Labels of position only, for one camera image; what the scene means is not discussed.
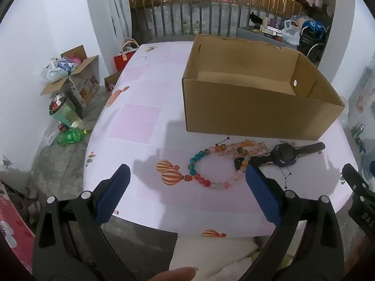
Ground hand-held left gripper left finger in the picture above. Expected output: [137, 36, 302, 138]
[32, 164, 138, 281]

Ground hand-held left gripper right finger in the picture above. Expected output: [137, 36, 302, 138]
[240, 164, 345, 281]

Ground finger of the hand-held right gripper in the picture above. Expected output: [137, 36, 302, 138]
[342, 164, 370, 200]

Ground black wrist watch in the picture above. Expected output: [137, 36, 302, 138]
[234, 142, 326, 172]

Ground colourful bead bracelet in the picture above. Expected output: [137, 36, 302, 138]
[187, 141, 268, 190]

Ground large brown cardboard box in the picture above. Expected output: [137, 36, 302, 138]
[182, 34, 345, 141]

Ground person's left hand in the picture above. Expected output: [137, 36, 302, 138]
[148, 266, 197, 281]

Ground green plastic bottle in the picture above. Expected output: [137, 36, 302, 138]
[56, 128, 88, 146]

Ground white pillow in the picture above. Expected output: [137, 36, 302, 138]
[169, 234, 258, 281]

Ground grey slippers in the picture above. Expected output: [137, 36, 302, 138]
[23, 186, 40, 217]

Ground white printed cloth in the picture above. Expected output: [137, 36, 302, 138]
[347, 54, 375, 182]

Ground green jug with metal lid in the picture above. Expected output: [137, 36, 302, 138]
[48, 92, 83, 128]

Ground red floral blanket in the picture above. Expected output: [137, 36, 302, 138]
[0, 181, 36, 273]

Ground open printed cardboard box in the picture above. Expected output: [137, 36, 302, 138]
[40, 45, 100, 107]

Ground small brown cardboard box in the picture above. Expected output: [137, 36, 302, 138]
[104, 71, 122, 93]

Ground white plastic bag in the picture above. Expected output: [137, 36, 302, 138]
[33, 60, 71, 83]
[281, 20, 301, 46]

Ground red gift bag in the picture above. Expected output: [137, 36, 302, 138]
[113, 38, 139, 71]

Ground blue plastic bag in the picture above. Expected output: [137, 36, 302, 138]
[57, 58, 81, 74]

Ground wheelchair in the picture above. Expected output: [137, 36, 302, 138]
[300, 20, 329, 65]

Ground grey curtain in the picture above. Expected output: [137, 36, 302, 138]
[105, 0, 132, 40]

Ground metal balcony railing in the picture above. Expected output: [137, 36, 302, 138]
[129, 0, 308, 37]

